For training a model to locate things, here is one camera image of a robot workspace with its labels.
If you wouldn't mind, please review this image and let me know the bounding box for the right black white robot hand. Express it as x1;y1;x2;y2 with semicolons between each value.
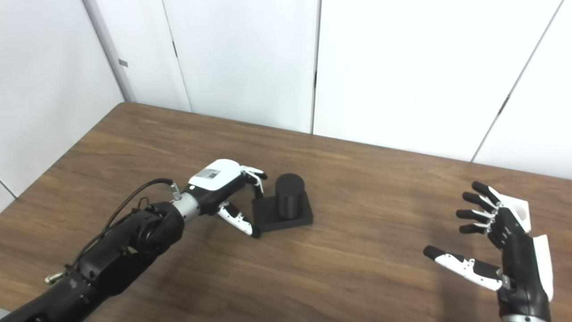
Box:
423;181;555;322

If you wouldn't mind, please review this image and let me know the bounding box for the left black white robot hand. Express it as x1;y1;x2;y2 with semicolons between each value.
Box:
188;159;269;239

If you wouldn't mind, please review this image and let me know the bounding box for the black peg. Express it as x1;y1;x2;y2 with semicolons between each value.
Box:
252;173;314;233

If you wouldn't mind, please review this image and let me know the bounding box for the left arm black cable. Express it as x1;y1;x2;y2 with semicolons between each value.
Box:
45;178;184;284

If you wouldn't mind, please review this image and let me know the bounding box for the grey wall corner post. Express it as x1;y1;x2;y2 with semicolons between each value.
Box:
82;0;137;103

